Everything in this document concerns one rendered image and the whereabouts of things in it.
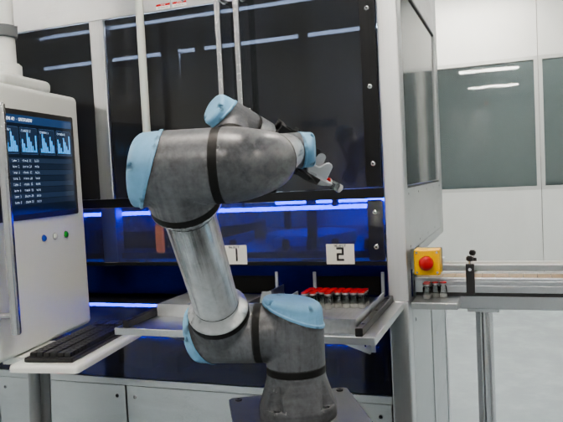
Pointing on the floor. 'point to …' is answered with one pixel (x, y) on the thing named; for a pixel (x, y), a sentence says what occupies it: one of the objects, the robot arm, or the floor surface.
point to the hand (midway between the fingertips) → (324, 182)
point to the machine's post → (396, 207)
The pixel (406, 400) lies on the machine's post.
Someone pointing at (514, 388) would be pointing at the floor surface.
